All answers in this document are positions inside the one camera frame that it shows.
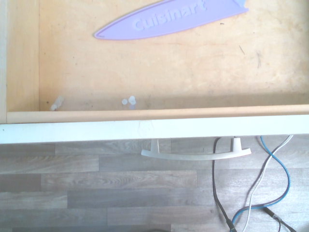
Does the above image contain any white cable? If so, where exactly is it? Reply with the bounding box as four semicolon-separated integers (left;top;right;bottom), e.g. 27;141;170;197
242;134;295;232

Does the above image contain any black cable with connector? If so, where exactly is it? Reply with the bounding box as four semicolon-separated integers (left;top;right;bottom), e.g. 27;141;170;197
262;206;298;232

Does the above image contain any wooden drawer with white front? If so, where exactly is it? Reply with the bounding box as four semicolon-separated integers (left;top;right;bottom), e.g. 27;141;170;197
0;0;309;145

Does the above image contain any blue cable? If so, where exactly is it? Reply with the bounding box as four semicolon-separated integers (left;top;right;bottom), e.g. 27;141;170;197
232;135;291;227

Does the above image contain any white curved drawer handle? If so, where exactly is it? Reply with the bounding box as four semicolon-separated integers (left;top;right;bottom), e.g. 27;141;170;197
140;137;252;161

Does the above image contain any purple Cuisinart knife sheath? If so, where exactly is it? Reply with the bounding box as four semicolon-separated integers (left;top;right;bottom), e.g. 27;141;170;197
94;0;250;41

